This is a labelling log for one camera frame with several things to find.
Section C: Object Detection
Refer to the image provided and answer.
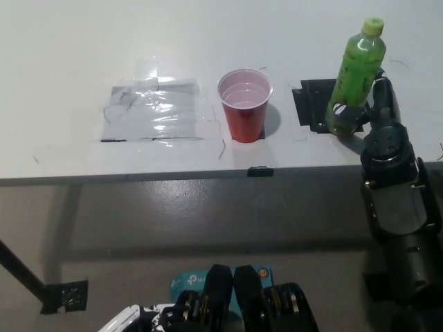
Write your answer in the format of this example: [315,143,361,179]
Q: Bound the white and black left hand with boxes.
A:
[103,302,181,332]

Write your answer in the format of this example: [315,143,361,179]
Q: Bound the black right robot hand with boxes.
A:
[332,67,417,169]

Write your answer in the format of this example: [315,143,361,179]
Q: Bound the green tea plastic bottle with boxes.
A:
[326,17,387,136]

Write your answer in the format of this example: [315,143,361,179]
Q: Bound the black robot torso blocks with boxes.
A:
[169,264,319,332]

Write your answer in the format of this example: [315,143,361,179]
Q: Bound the red plastic cup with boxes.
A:
[217,68,274,143]

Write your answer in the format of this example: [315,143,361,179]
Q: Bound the teal tp-link box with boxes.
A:
[170,265,274,314]

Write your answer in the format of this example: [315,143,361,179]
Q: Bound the black tape square patch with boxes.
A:
[291,79,365,134]

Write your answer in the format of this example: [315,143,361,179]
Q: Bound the black metal table leg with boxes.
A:
[0,238,48,308]

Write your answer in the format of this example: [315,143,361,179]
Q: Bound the clear taped plastic sheet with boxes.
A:
[93,57,222,142]

